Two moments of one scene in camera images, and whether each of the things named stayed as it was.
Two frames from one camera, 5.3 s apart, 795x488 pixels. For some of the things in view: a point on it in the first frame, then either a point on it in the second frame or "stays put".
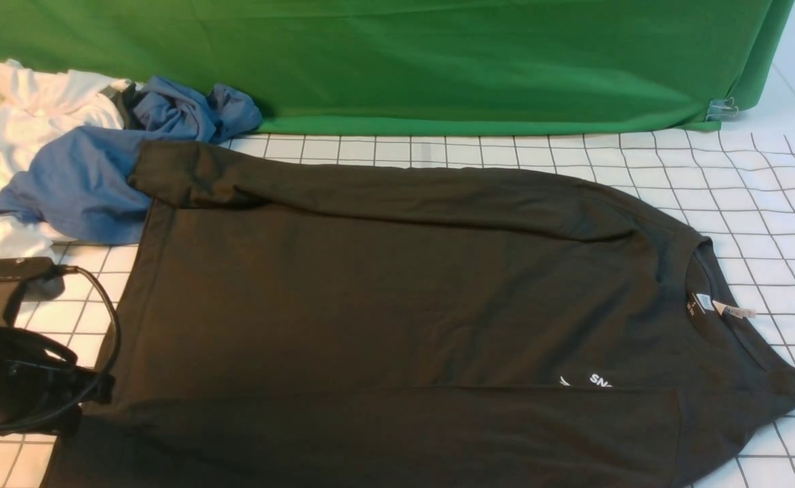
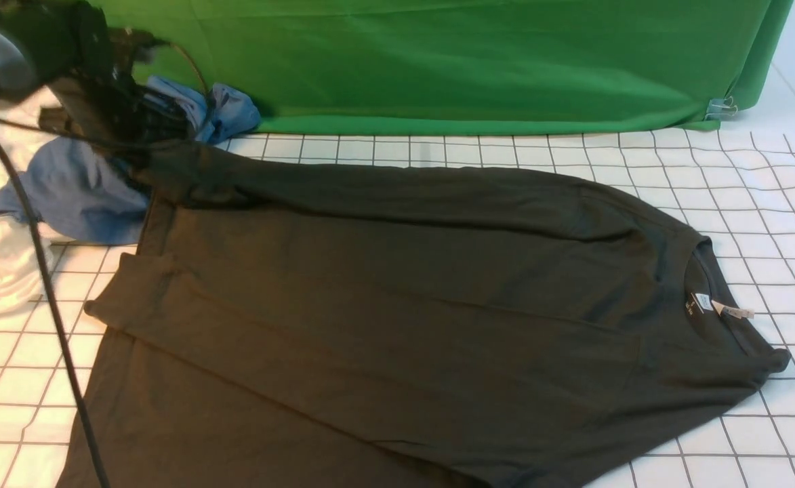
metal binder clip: (718, 108) stays put
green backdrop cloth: (451, 67) stays put
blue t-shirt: (79, 188) stays put
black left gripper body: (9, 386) to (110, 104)
